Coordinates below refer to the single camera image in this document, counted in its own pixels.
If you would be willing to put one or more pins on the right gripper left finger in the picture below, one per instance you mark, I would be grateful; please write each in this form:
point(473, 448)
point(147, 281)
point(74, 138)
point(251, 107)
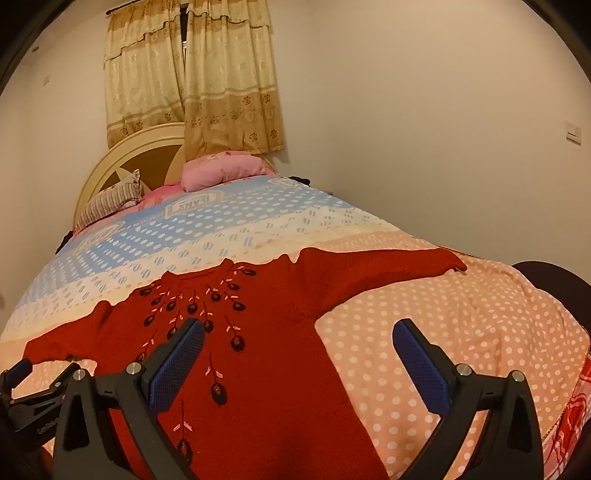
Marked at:
point(86, 445)

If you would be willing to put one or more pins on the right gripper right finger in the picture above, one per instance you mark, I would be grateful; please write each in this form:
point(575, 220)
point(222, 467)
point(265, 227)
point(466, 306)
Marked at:
point(509, 446)

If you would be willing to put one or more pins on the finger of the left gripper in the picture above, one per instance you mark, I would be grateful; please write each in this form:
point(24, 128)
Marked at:
point(46, 403)
point(14, 376)

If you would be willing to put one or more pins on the red knitted sweater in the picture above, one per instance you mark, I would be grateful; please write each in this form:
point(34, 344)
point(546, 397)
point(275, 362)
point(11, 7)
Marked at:
point(263, 400)

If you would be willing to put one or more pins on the red patterned bed skirt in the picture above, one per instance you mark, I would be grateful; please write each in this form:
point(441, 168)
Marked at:
point(559, 444)

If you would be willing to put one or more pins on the polka dot bed quilt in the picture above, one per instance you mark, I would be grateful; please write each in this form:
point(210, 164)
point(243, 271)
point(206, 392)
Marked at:
point(487, 315)

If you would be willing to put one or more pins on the dark wooden footboard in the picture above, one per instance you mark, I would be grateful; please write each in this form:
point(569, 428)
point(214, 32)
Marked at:
point(571, 290)

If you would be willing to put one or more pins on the striped pillow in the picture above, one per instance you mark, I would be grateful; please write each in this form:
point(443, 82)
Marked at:
point(127, 192)

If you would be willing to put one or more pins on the pink bed sheet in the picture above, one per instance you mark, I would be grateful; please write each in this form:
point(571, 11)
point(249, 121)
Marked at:
point(158, 195)

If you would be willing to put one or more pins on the cream wooden headboard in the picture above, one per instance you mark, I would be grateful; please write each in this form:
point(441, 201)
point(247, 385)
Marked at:
point(158, 152)

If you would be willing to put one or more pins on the pink pillow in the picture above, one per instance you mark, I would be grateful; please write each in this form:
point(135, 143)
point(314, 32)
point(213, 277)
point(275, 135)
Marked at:
point(215, 169)

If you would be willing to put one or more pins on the left beige curtain panel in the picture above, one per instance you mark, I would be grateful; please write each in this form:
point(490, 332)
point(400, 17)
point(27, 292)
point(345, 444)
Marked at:
point(143, 69)

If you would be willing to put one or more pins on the beige curtain panel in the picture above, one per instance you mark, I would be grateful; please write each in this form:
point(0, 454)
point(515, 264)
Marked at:
point(231, 99)
point(143, 69)

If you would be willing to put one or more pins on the right beige curtain panel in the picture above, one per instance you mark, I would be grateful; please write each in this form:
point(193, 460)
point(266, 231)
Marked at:
point(231, 99)

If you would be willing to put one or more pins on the black curtain rod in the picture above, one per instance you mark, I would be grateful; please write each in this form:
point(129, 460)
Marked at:
point(183, 3)

